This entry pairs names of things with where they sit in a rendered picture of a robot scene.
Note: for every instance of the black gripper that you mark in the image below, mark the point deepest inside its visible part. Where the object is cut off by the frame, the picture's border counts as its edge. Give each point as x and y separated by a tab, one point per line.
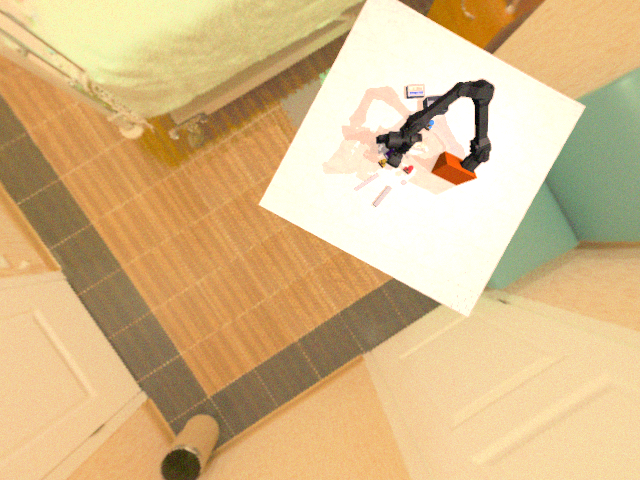
395	158

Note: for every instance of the pale pink flat bar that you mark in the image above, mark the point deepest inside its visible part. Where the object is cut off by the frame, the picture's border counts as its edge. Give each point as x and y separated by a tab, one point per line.
366	182

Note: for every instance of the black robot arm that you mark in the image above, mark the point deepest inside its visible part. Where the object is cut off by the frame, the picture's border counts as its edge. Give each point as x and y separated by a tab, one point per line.
481	92

